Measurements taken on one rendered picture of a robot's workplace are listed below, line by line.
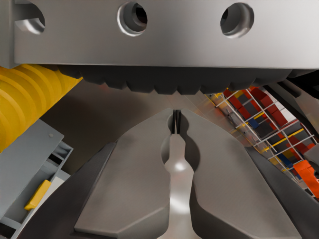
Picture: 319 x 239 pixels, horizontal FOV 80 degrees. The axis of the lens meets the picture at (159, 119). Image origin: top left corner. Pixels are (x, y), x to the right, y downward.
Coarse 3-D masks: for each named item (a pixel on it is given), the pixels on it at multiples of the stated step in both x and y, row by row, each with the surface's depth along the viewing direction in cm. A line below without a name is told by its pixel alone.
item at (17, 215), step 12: (60, 144) 61; (60, 156) 58; (48, 168) 53; (60, 168) 55; (36, 180) 51; (48, 180) 53; (24, 192) 47; (36, 192) 46; (12, 204) 44; (24, 204) 46; (36, 204) 44; (12, 216) 43; (24, 216) 44; (0, 228) 38; (12, 228) 39
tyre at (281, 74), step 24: (72, 72) 18; (96, 72) 18; (120, 72) 18; (144, 72) 18; (168, 72) 18; (192, 72) 18; (216, 72) 18; (240, 72) 18; (264, 72) 17; (288, 72) 17
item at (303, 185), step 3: (294, 177) 641; (297, 177) 635; (294, 180) 636; (300, 180) 623; (300, 183) 618; (303, 183) 612; (300, 186) 612; (303, 186) 606; (306, 186) 601; (303, 189) 605; (306, 189) 604; (309, 189) 605; (309, 192) 612; (312, 195) 622; (315, 198) 629; (318, 201) 637
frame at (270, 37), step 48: (0, 0) 8; (48, 0) 8; (96, 0) 8; (144, 0) 8; (192, 0) 8; (240, 0) 8; (288, 0) 8; (0, 48) 9; (48, 48) 9; (96, 48) 9; (144, 48) 9; (192, 48) 9; (240, 48) 9; (288, 48) 8
